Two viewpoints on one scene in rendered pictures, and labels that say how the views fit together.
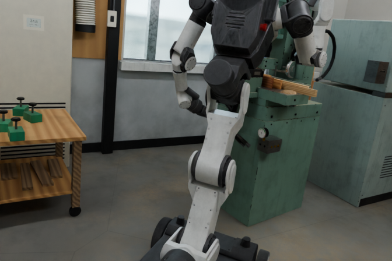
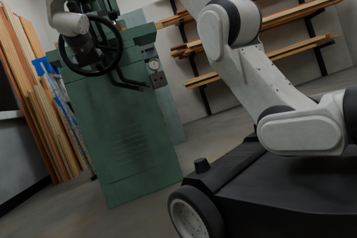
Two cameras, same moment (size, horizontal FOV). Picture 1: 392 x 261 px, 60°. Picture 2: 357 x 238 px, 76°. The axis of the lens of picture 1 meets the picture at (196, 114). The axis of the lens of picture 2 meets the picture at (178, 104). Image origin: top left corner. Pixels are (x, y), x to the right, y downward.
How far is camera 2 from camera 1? 156 cm
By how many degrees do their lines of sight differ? 60
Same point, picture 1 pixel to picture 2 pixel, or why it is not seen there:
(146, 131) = not seen: outside the picture
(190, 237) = (297, 102)
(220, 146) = not seen: outside the picture
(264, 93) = (127, 33)
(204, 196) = (254, 54)
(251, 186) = (164, 135)
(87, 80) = not seen: outside the picture
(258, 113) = (131, 57)
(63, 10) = not seen: outside the picture
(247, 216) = (177, 169)
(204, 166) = (242, 4)
